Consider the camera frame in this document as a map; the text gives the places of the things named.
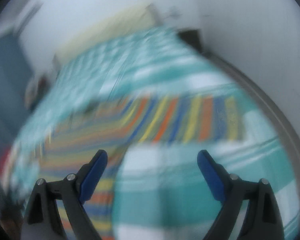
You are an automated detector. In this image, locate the multicolour striped knit sweater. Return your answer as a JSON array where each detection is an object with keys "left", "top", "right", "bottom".
[{"left": 34, "top": 94, "right": 245, "bottom": 239}]

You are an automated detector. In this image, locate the pile of clothes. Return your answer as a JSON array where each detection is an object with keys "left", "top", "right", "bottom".
[{"left": 24, "top": 75, "right": 50, "bottom": 109}]

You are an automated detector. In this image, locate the red cloth item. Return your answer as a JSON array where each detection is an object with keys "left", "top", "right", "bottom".
[{"left": 0, "top": 149, "right": 10, "bottom": 177}]

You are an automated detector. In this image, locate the teal white plaid bedspread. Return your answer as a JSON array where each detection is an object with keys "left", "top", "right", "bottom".
[{"left": 8, "top": 27, "right": 300, "bottom": 239}]

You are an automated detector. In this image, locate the blue grey curtain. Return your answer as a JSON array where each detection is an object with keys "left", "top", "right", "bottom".
[{"left": 0, "top": 34, "right": 33, "bottom": 140}]

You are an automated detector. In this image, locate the dark bedside table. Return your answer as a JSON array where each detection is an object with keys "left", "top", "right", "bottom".
[{"left": 178, "top": 29, "right": 203, "bottom": 53}]

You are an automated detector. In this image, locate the white wardrobe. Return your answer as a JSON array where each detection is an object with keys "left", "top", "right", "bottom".
[{"left": 200, "top": 0, "right": 300, "bottom": 137}]

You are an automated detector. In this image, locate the cream padded headboard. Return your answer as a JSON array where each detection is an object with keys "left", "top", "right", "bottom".
[{"left": 54, "top": 3, "right": 162, "bottom": 65}]

